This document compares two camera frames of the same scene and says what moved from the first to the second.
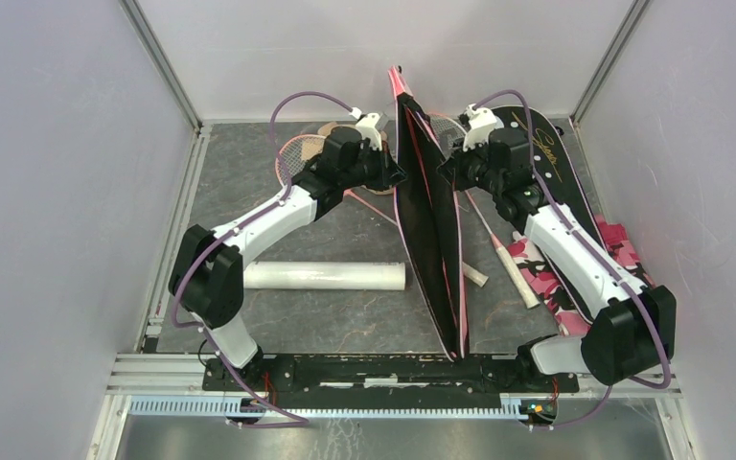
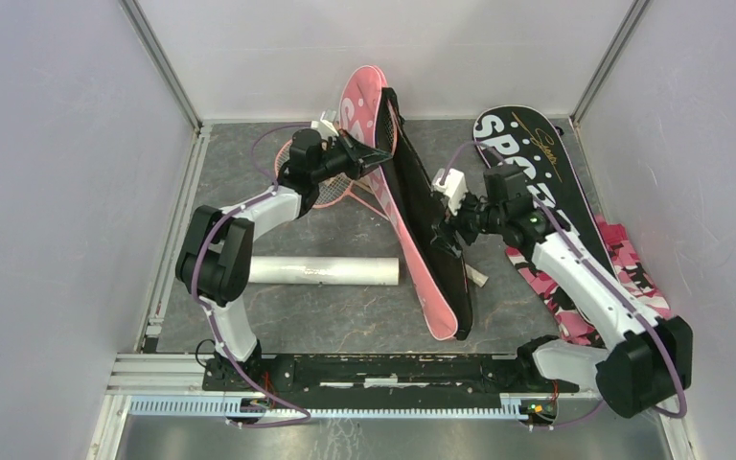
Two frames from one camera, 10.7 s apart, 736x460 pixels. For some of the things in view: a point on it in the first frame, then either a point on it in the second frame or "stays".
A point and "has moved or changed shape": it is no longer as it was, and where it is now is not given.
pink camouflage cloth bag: [568, 315] stays
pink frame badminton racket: [449, 131] to [386, 127]
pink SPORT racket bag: [428, 220] has moved or changed shape
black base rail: [381, 377] stays
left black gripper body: [373, 167] to [344, 157]
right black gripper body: [471, 169] to [467, 220]
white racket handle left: [474, 276] stays
